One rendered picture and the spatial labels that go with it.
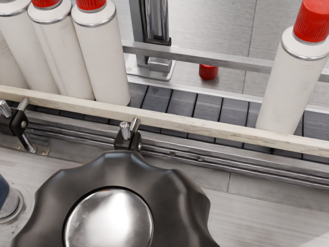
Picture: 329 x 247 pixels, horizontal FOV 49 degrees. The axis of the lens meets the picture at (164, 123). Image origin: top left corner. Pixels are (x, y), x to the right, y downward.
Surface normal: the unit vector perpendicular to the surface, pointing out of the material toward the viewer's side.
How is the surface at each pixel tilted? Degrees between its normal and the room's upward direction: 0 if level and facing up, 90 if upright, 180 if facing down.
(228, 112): 0
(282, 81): 90
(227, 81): 0
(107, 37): 90
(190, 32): 0
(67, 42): 90
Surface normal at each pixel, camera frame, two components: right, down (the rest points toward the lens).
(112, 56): 0.68, 0.58
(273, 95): -0.82, 0.48
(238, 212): -0.04, -0.59
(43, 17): -0.05, 0.15
